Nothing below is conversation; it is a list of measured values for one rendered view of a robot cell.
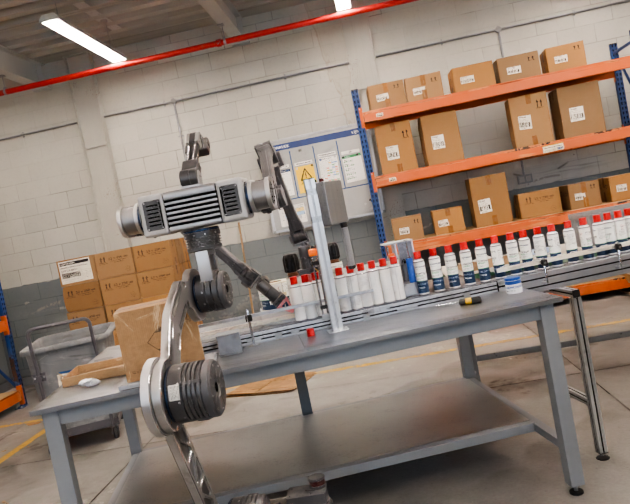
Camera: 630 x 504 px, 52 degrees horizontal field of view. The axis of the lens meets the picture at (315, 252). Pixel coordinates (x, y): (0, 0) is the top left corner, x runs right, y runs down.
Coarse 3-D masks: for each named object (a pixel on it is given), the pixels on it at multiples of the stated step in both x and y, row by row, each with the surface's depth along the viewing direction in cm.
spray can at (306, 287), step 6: (306, 276) 292; (306, 282) 292; (306, 288) 291; (312, 288) 294; (306, 294) 291; (312, 294) 292; (306, 300) 292; (312, 300) 292; (306, 306) 292; (312, 306) 292; (306, 312) 293; (312, 312) 292; (312, 318) 292
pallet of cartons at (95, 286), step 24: (168, 240) 608; (72, 264) 608; (96, 264) 608; (120, 264) 608; (144, 264) 608; (168, 264) 609; (72, 288) 609; (96, 288) 609; (120, 288) 609; (144, 288) 609; (168, 288) 609; (72, 312) 611; (96, 312) 610
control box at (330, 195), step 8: (320, 184) 276; (328, 184) 279; (336, 184) 285; (320, 192) 277; (328, 192) 278; (336, 192) 284; (320, 200) 277; (328, 200) 277; (336, 200) 283; (344, 200) 290; (320, 208) 278; (328, 208) 276; (336, 208) 282; (344, 208) 289; (328, 216) 276; (336, 216) 281; (344, 216) 288; (328, 224) 277
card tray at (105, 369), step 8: (104, 360) 299; (112, 360) 299; (120, 360) 299; (80, 368) 298; (88, 368) 298; (96, 368) 298; (104, 368) 298; (112, 368) 274; (120, 368) 274; (64, 376) 276; (72, 376) 272; (80, 376) 273; (88, 376) 273; (96, 376) 273; (104, 376) 274; (112, 376) 274; (64, 384) 272; (72, 384) 272
